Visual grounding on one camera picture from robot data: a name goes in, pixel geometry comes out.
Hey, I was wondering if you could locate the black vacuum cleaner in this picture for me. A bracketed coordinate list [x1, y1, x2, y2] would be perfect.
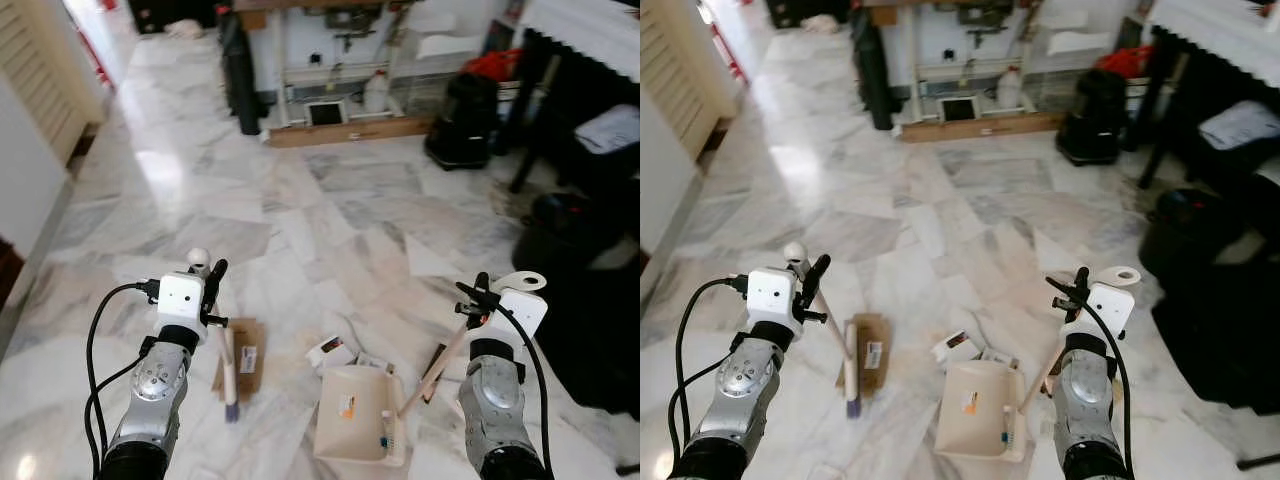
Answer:
[424, 70, 500, 170]
[1056, 68, 1129, 167]

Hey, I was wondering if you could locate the white shelf unit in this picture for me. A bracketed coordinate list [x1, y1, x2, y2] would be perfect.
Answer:
[262, 0, 506, 129]
[895, 0, 1136, 125]

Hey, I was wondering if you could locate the small white printed box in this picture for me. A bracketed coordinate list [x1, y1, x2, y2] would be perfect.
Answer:
[306, 334, 362, 373]
[932, 330, 987, 368]

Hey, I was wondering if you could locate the black chair with grey cushion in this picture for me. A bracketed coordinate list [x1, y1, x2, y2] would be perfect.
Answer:
[1190, 98, 1280, 196]
[560, 102, 641, 201]

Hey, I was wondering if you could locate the brown cardboard piece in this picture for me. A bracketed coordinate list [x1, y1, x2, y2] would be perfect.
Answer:
[211, 317, 269, 403]
[837, 313, 894, 398]

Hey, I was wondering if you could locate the beige louvred door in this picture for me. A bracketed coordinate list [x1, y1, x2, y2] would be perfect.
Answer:
[640, 0, 739, 161]
[0, 0, 108, 168]

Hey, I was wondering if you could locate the red bag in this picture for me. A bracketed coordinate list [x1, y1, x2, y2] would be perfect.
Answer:
[462, 48, 525, 83]
[1095, 44, 1153, 79]

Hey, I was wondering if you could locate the beige dustpan with wooden handle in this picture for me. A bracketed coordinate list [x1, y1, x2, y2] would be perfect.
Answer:
[934, 265, 1143, 464]
[312, 270, 550, 468]

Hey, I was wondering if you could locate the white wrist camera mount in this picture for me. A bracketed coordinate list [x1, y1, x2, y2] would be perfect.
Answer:
[1085, 282, 1136, 341]
[746, 267, 801, 339]
[496, 289, 550, 348]
[156, 271, 209, 344]

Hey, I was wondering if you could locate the long wooden plank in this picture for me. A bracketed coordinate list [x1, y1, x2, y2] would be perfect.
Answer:
[900, 110, 1065, 144]
[266, 114, 437, 150]

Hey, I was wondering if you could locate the tall black rolled bag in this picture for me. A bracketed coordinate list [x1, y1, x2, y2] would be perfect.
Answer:
[219, 8, 264, 137]
[851, 5, 896, 132]

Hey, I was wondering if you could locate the hand broom with white knob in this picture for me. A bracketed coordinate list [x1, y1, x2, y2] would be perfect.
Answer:
[187, 247, 242, 424]
[783, 241, 862, 420]

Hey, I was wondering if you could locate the table with white cloth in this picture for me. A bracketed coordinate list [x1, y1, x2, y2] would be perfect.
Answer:
[1138, 0, 1280, 191]
[508, 0, 641, 196]

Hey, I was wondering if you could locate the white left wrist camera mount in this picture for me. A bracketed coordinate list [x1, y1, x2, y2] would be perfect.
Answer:
[156, 271, 209, 344]
[746, 267, 801, 339]

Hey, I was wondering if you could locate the large black bulky bag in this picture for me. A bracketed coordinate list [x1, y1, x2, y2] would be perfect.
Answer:
[509, 192, 641, 413]
[1138, 187, 1280, 413]

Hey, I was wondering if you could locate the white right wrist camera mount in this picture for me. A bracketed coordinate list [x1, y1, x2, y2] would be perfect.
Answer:
[1085, 282, 1136, 341]
[496, 289, 550, 348]

